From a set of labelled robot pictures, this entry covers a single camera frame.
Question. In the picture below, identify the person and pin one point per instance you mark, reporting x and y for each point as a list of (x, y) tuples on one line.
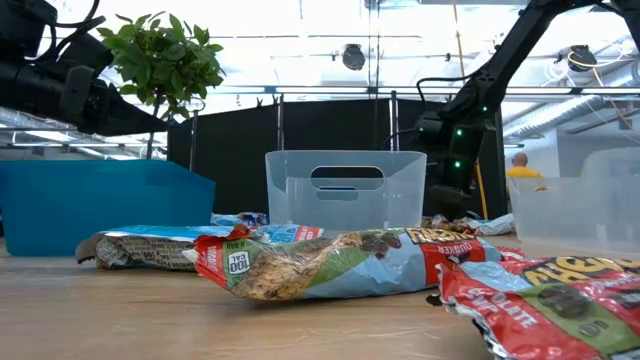
[(522, 172)]

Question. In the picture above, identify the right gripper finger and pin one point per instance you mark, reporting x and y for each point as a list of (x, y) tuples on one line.
[(450, 202)]

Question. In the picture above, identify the clear plastic bin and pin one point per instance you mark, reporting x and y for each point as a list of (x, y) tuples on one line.
[(575, 215), (345, 210)]

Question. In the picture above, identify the silver ventilation duct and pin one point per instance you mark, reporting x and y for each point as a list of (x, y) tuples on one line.
[(550, 117)]

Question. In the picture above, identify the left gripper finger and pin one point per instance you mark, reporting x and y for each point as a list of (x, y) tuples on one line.
[(125, 117)]

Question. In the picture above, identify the blue plastic bin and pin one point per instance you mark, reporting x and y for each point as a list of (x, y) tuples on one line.
[(100, 205)]

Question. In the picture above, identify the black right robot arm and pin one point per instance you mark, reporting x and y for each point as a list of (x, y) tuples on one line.
[(520, 40)]

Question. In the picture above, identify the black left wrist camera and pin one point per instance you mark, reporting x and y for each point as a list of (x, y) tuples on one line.
[(85, 52)]

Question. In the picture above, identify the black round ceiling device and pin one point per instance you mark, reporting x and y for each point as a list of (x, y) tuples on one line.
[(354, 57), (582, 59)]

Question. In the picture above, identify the black partition screen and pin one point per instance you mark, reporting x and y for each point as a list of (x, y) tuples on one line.
[(235, 150)]

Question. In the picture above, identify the green leafy plant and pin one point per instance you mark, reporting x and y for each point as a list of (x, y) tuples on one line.
[(160, 60)]

